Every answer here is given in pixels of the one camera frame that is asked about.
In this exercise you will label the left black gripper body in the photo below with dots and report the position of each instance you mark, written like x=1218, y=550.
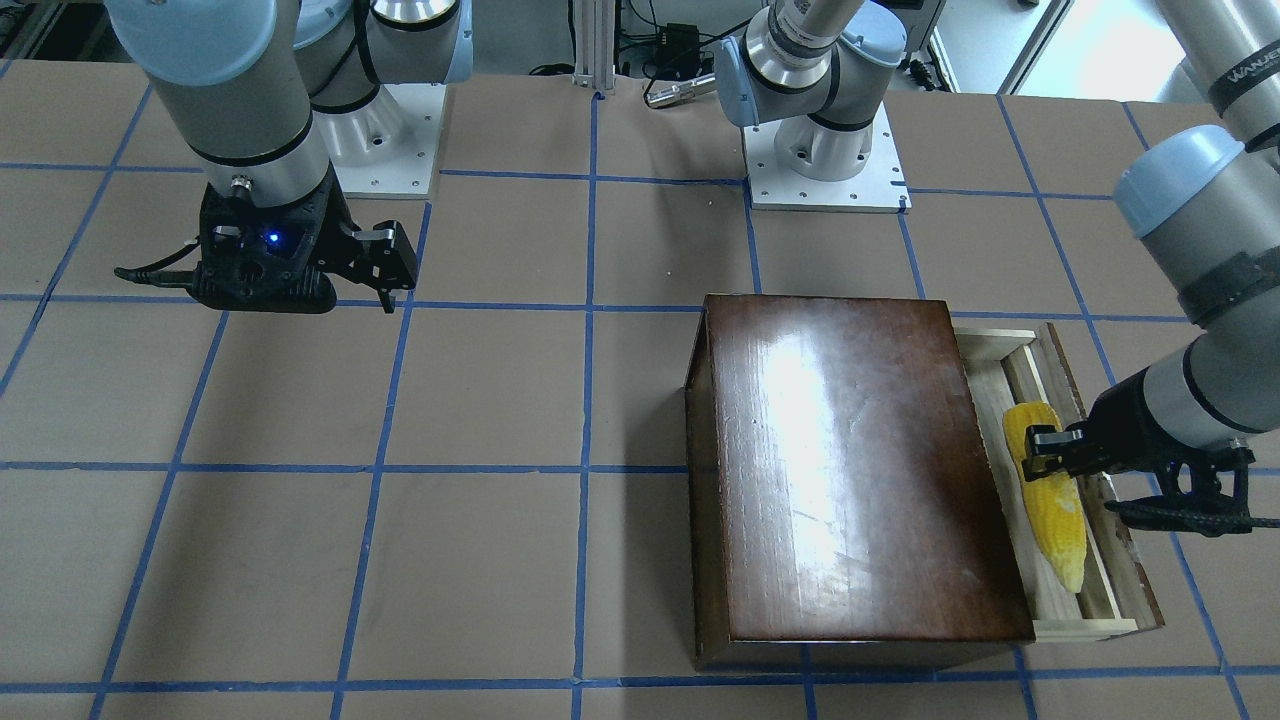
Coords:
x=1116, y=423

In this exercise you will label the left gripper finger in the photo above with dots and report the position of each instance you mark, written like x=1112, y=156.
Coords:
x=1051, y=452

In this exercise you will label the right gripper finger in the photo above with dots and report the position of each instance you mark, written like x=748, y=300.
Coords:
x=386, y=262

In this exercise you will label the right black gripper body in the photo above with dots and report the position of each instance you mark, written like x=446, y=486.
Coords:
x=338, y=238

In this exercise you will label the yellow corn cob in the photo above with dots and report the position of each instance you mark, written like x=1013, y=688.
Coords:
x=1054, y=509

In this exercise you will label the wooden drawer with white handle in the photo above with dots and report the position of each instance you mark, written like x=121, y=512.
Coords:
x=1105, y=591

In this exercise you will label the dark wooden drawer box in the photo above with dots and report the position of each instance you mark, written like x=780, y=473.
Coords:
x=843, y=510

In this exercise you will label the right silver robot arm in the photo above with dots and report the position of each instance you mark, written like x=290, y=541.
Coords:
x=273, y=98

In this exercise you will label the silver metal cylinder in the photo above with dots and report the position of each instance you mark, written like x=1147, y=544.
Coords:
x=681, y=92

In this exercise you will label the black electronics box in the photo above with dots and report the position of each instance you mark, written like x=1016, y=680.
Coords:
x=675, y=38

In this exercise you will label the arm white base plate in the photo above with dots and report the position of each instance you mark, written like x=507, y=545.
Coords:
x=390, y=148
x=796, y=165

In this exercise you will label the aluminium frame post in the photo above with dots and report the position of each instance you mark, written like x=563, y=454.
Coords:
x=594, y=37

